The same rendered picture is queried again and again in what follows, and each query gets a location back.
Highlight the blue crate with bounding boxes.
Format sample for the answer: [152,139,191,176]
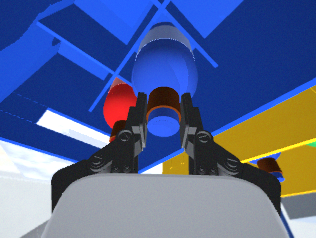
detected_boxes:
[0,0,316,163]

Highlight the green bottle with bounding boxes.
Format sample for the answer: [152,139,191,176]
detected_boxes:
[305,141,316,147]

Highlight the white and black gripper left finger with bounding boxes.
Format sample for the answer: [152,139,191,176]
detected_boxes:
[51,92,148,215]

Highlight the red bottle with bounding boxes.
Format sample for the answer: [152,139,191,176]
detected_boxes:
[103,77,137,143]

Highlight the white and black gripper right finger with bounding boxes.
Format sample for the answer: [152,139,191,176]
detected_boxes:
[179,93,281,219]

